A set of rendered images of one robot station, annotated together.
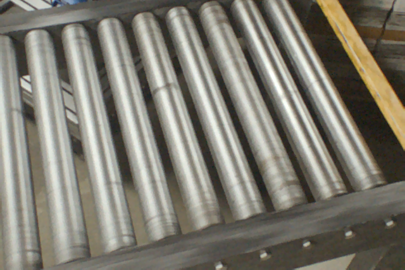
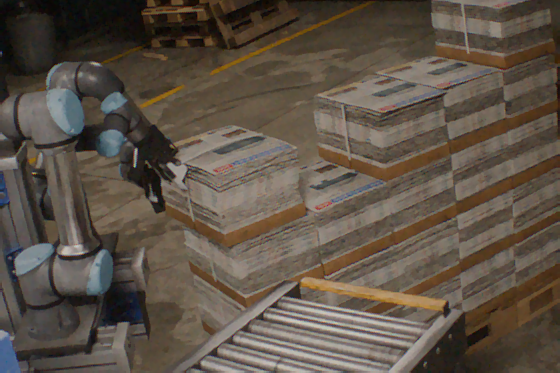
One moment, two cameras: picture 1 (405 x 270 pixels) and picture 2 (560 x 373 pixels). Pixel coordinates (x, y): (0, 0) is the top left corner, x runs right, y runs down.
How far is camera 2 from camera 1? 1.52 m
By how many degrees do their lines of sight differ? 42
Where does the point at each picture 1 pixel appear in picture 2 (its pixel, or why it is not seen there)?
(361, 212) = (434, 336)
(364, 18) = not seen: hidden behind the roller
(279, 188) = (389, 354)
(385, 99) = (396, 296)
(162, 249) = not seen: outside the picture
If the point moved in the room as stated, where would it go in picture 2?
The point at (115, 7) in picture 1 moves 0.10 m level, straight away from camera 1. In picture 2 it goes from (201, 351) to (174, 340)
